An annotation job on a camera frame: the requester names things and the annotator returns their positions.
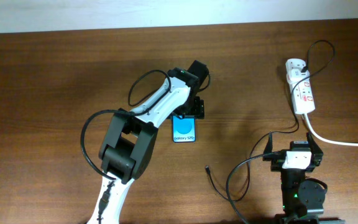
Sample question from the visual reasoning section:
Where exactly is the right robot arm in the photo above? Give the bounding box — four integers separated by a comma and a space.
262, 133, 346, 224

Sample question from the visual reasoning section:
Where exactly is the white USB charger plug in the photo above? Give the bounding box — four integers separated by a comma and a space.
287, 68, 310, 84

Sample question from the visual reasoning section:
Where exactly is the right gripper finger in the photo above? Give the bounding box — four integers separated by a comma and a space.
264, 132, 273, 154
306, 132, 321, 153

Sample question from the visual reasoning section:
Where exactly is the blue Galaxy smartphone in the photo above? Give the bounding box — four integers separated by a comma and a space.
172, 116, 196, 143

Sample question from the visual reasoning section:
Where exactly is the black charging cable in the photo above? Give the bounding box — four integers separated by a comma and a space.
205, 39, 336, 203

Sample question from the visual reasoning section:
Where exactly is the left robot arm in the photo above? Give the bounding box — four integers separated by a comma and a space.
80, 60, 211, 223

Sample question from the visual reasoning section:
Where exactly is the white power strip cord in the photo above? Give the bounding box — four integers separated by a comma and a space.
301, 113, 358, 149

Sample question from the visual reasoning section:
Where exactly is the white power strip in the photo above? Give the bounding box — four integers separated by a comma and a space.
285, 58, 315, 114

